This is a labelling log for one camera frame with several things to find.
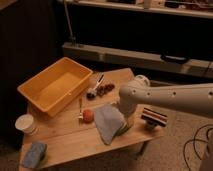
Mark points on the green chili pepper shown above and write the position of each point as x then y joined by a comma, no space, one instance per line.
122,130

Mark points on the white handled kitchen tool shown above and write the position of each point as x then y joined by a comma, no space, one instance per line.
92,92

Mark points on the striped brush block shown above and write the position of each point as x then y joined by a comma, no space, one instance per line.
153,119

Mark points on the small orange ball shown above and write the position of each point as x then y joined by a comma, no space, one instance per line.
88,116

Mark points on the small metal fork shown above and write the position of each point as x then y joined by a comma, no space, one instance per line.
80,109

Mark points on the grey metal shelf rail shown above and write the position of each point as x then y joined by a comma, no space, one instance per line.
192,67

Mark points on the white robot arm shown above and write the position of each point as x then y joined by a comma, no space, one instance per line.
195,98

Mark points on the blue sponge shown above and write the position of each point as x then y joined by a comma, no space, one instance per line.
34,155

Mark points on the black handle on rail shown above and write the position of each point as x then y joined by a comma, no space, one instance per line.
172,59

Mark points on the grey blue towel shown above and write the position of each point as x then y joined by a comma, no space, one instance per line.
108,121

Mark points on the white paper cup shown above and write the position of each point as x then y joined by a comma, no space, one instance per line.
26,124

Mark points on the yellow plastic bin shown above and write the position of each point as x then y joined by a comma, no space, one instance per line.
56,86

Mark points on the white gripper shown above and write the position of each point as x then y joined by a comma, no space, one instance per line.
129,121

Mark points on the wooden table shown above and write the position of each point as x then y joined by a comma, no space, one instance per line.
67,139

